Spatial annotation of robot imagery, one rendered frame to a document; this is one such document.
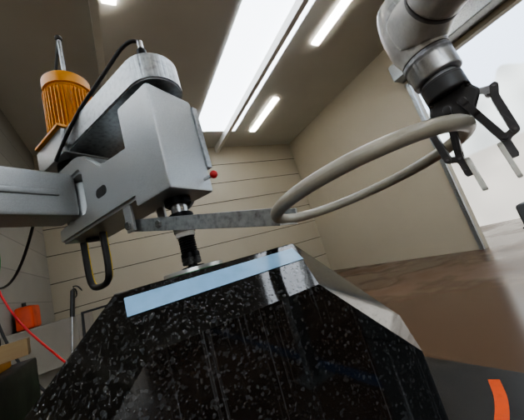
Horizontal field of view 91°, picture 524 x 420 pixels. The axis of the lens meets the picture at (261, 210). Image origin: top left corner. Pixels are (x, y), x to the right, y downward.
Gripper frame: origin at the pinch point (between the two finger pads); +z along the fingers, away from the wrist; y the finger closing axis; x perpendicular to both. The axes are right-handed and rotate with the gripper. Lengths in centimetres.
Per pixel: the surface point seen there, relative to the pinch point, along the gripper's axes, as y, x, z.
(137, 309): 41, 52, 2
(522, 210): 0.1, -25.8, 10.9
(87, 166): 118, 36, -68
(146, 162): 79, 27, -47
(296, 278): 31.2, 27.1, 6.4
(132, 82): 75, 26, -79
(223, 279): 38, 38, 2
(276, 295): 31.6, 33.0, 7.5
